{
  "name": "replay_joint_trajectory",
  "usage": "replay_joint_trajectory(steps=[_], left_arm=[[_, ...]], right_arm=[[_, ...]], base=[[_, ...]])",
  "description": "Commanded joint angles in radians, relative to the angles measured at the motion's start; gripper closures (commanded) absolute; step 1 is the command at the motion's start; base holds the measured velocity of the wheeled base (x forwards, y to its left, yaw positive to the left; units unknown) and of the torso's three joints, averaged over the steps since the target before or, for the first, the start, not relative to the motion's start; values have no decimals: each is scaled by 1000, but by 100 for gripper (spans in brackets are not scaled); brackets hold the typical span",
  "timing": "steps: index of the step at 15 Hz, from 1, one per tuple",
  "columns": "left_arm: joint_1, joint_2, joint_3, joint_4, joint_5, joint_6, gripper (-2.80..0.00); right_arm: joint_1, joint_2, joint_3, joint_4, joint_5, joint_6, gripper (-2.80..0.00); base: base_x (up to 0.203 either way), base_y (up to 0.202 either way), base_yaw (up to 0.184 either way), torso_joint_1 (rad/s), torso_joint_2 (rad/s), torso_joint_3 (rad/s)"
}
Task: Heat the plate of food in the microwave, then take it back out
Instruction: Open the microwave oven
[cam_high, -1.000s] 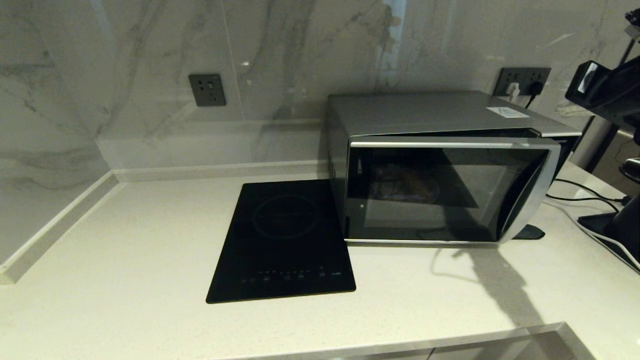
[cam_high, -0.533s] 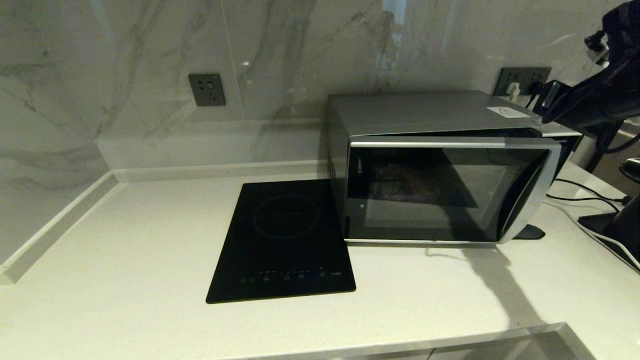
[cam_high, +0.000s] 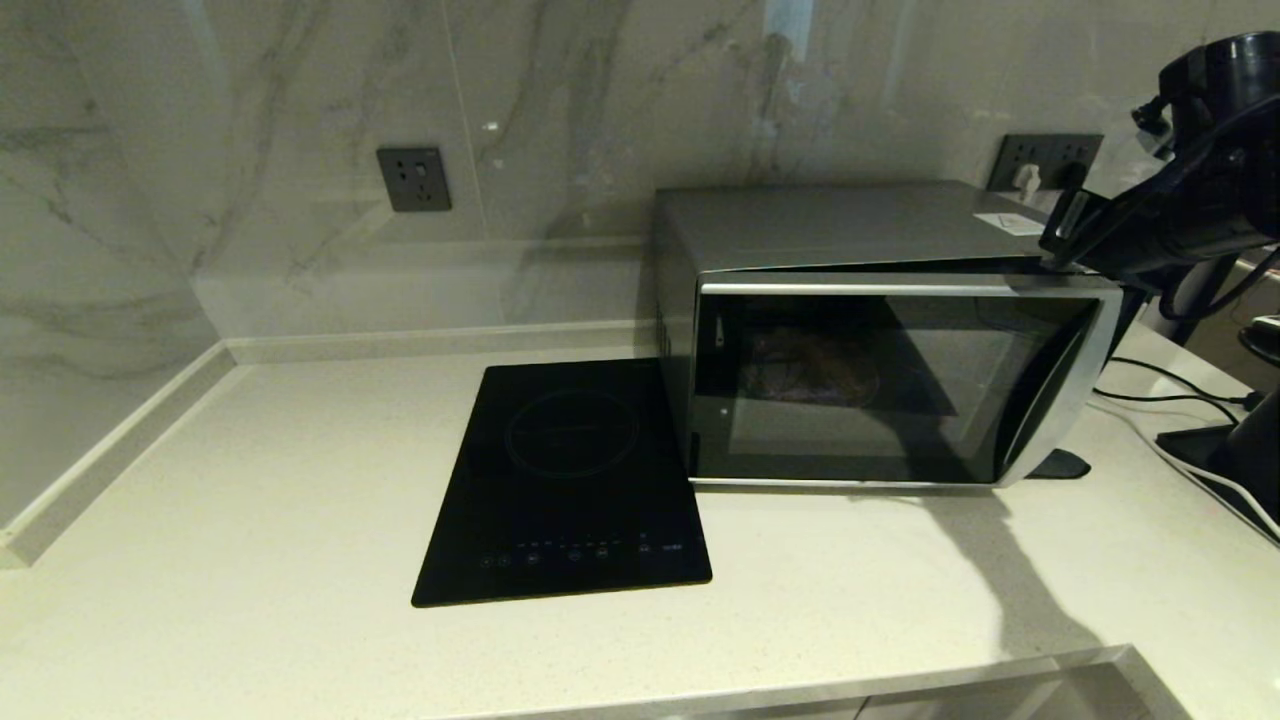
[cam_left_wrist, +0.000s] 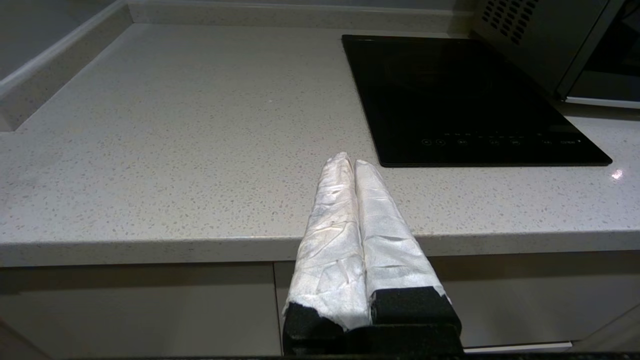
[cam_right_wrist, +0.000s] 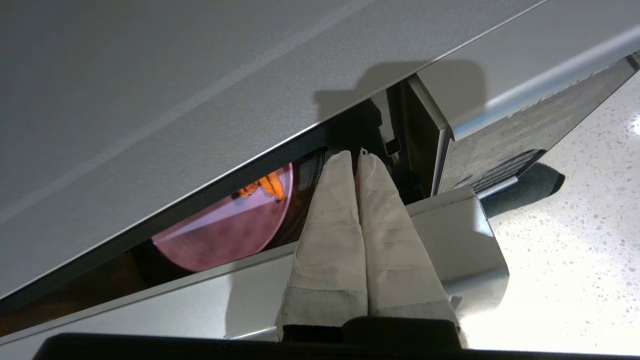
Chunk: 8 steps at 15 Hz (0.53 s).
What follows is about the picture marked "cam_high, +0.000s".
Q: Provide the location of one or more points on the purple plate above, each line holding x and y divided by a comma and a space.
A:
810, 365

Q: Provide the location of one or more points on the black glass microwave door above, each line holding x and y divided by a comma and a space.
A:
900, 400

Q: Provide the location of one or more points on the black stand with base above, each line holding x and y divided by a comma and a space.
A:
1195, 445

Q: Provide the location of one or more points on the black induction cooktop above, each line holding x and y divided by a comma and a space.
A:
565, 480

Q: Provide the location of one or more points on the dark door frame post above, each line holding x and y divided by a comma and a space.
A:
1195, 310

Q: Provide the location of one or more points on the black mat under microwave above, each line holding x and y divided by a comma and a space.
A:
1065, 465

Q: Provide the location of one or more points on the grey single wall socket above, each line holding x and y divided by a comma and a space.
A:
413, 180

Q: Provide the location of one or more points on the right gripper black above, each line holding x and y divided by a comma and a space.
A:
1170, 225

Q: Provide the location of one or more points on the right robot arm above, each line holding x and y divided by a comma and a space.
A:
1225, 80

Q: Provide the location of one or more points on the white paper sheet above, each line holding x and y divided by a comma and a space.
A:
1005, 223

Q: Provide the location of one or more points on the grey double wall socket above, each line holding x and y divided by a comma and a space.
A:
1020, 150

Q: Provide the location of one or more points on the white plug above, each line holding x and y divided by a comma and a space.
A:
1027, 180

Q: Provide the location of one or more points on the silver microwave oven body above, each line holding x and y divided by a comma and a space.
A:
830, 220

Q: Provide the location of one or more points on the dark round background object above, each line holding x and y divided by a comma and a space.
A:
1262, 340

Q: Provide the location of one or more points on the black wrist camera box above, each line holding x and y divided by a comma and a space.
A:
1065, 228

